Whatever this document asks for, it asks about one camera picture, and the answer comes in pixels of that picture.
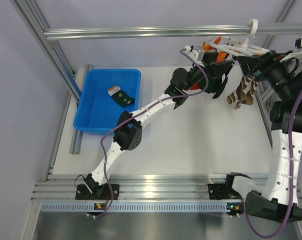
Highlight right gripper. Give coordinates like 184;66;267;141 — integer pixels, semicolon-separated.
237;49;294;101

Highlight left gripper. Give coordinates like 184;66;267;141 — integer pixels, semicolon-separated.
182;51;232;91

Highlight orange peg for green sock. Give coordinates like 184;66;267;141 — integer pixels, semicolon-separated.
216;51;229;63

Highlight orange clothes peg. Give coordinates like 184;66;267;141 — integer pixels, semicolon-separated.
202;41;211;53

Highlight white round clip hanger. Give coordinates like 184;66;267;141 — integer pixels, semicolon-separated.
207;19;270;58

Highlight red snowflake sock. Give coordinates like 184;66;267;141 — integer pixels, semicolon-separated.
190;82;200;90

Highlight green tree sock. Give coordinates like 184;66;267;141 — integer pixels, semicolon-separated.
107;85;135;108
205;75;228;99

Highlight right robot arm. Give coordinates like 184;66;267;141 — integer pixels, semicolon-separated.
224;51;302;223

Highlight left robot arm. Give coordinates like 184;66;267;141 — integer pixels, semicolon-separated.
76;49;234;200

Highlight brown patterned sock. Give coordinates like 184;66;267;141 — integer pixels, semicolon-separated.
226;77;259;109

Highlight blue plastic bin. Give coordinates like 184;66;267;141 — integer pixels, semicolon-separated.
84;68;141;136

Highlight short aluminium profile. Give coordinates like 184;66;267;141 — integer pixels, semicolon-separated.
69;63;93;155

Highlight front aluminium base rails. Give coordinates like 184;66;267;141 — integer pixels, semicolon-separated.
31;174;226;202

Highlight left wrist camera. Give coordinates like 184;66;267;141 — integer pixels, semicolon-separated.
185;45;205;62

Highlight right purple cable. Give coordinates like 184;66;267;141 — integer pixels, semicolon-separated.
240;77;302;238

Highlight horizontal aluminium rail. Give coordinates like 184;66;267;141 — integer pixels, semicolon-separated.
44;22;302;41

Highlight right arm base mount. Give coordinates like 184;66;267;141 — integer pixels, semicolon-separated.
207;183;242;200

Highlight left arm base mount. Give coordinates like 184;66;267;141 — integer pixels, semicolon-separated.
75;184;112;201

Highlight aluminium frame post left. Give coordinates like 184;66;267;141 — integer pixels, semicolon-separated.
11;0;81;103

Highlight slotted cable duct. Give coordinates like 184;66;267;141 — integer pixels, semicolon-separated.
41;201;243;213

